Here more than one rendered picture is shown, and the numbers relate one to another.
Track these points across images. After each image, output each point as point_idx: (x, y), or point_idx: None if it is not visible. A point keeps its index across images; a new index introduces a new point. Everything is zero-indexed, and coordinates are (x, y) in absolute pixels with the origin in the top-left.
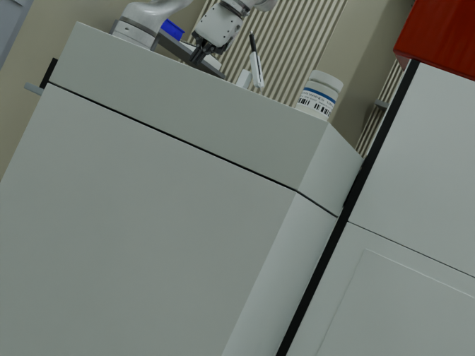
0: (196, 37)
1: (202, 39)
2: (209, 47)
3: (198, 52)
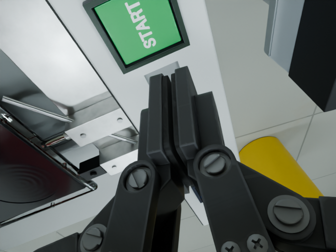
0: (325, 217)
1: (217, 235)
2: (110, 227)
3: (154, 131)
